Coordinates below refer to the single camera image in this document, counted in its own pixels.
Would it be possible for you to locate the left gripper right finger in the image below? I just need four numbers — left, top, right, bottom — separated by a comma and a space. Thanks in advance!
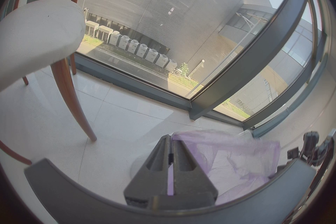
173, 140, 219, 202

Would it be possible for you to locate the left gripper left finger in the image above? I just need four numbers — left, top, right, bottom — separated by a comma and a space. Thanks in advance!
124, 134, 170, 209

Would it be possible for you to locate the purple plastic bag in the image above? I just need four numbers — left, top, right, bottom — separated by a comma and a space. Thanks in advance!
168, 130, 281, 205

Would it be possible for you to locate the white trash bin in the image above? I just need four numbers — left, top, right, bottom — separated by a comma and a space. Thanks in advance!
130, 130, 280, 205

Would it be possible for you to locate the window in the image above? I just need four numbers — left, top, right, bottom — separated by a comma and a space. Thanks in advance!
8, 0, 332, 137

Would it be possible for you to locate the white padded wooden chair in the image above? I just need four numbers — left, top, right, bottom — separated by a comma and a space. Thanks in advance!
0, 0, 97, 166

